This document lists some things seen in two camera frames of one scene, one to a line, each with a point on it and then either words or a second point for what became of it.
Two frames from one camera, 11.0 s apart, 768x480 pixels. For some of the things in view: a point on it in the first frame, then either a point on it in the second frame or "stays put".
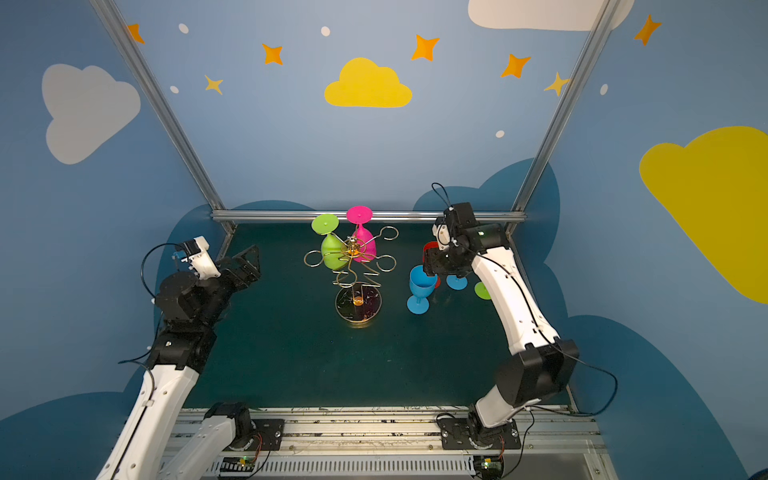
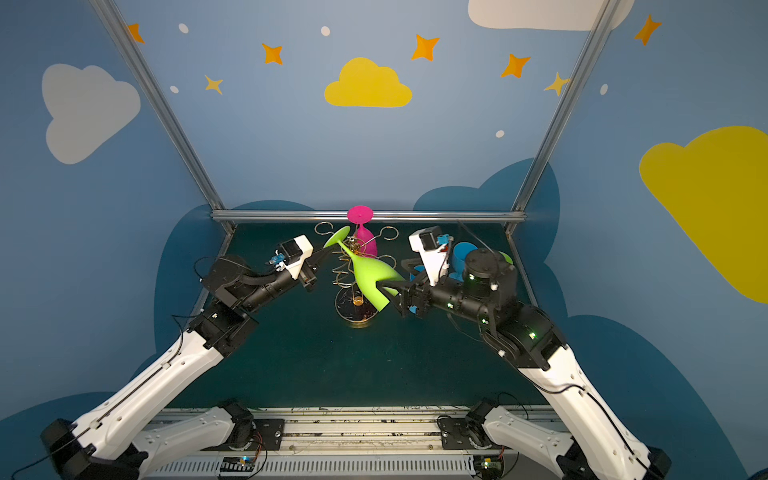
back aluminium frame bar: x=341 y=214 stays put
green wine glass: x=334 y=255 to x=367 y=273
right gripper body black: x=438 y=263 to x=411 y=298
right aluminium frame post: x=603 y=23 stays put
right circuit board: x=488 y=467 stays put
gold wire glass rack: x=355 y=301 stays put
